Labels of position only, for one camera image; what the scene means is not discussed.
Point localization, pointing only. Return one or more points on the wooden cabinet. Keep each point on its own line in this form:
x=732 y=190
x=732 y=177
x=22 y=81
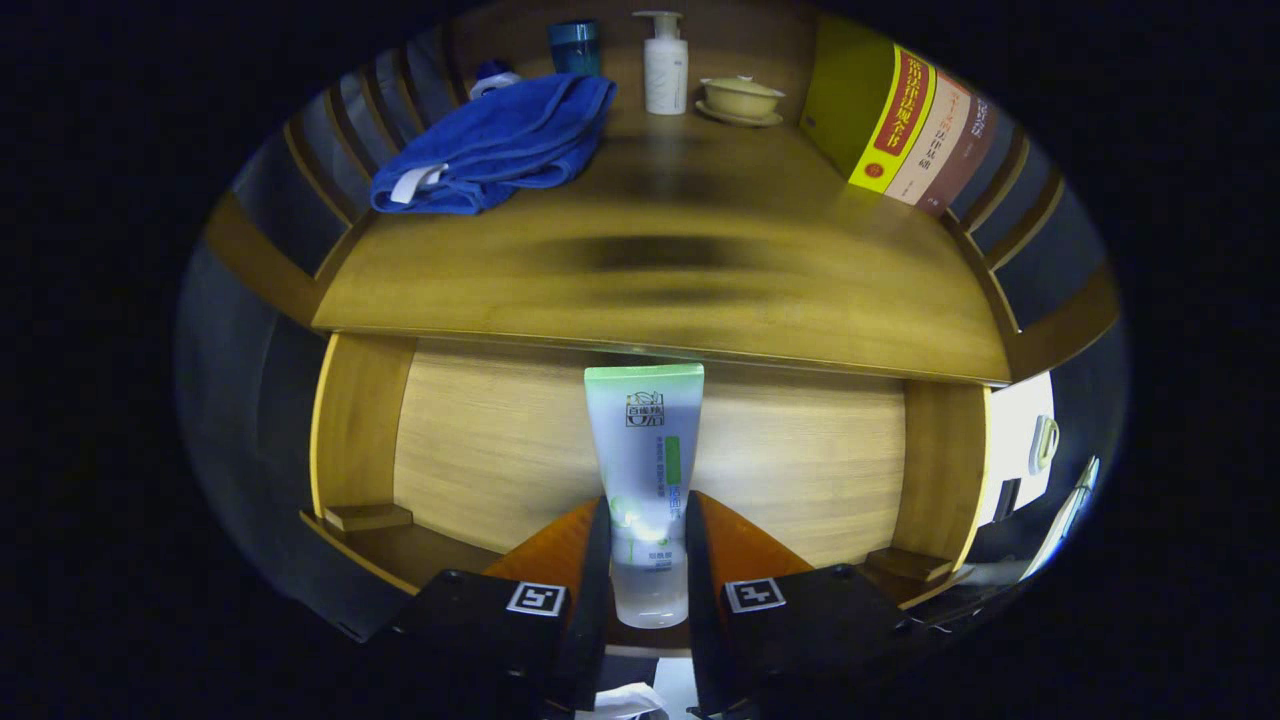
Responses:
x=260 y=260

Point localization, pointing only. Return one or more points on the blue towel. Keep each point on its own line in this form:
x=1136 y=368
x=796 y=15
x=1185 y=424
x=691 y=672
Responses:
x=500 y=140

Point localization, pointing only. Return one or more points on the yellow book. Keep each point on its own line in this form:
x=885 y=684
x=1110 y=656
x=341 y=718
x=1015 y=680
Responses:
x=860 y=110

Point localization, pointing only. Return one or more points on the beige tape dispenser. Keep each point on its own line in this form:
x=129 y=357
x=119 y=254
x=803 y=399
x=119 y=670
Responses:
x=1045 y=443

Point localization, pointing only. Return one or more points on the brown book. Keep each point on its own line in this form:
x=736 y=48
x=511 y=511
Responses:
x=965 y=160

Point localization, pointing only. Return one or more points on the white pump bottle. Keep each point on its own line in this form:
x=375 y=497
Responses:
x=665 y=75

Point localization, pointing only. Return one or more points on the small white blue-capped bottle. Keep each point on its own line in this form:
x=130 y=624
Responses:
x=495 y=78

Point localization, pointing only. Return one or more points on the beige lidded tea cup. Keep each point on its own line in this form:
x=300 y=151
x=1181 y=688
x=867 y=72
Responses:
x=742 y=97

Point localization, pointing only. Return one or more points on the wooden drawer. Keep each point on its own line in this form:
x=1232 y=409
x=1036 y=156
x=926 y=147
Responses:
x=500 y=450

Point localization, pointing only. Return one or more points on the beige saucer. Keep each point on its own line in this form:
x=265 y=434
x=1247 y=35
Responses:
x=740 y=120

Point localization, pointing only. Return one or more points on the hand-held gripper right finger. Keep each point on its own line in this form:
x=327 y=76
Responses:
x=700 y=600

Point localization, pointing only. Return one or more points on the white side cabinet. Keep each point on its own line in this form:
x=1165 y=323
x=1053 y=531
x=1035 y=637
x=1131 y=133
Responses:
x=1010 y=440

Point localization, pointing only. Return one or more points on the teal bottle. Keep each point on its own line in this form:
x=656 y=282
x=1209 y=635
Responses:
x=575 y=48

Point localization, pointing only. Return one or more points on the white green-capped tube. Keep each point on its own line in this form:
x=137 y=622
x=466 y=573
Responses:
x=645 y=450

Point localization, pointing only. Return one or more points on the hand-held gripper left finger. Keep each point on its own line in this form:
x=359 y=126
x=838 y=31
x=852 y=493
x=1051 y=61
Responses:
x=597 y=600

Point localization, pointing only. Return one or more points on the wooden countertop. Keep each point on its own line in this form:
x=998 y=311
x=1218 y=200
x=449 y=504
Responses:
x=700 y=290

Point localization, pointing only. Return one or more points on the orange and cream book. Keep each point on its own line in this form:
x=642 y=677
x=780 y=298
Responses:
x=935 y=145

